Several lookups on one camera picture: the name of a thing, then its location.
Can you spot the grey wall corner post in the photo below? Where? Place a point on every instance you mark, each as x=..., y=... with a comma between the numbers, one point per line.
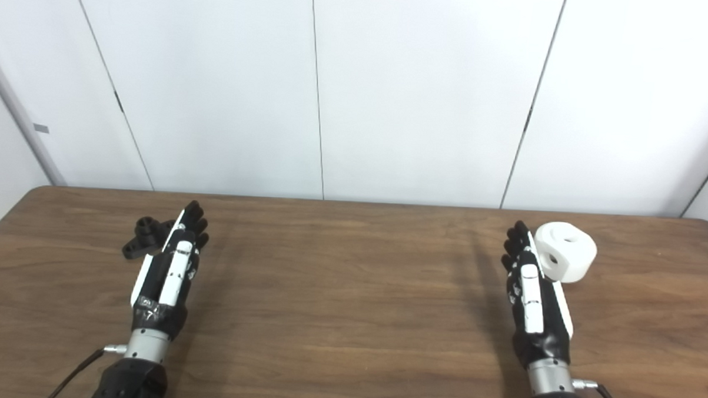
x=21, y=114

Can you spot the small grey wall sticker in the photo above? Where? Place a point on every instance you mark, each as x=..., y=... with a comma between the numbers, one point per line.
x=41, y=128

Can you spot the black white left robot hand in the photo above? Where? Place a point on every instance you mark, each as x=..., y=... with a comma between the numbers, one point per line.
x=173, y=269

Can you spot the black plastic holder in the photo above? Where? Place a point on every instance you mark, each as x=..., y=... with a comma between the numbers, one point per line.
x=143, y=236

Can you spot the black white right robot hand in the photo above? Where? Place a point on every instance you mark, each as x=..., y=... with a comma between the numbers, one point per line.
x=530, y=299

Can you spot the black wall panel clip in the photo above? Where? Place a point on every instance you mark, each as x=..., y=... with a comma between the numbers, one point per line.
x=527, y=120
x=119, y=102

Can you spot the round white plastic piece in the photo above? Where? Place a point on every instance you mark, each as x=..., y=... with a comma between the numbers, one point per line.
x=573, y=257

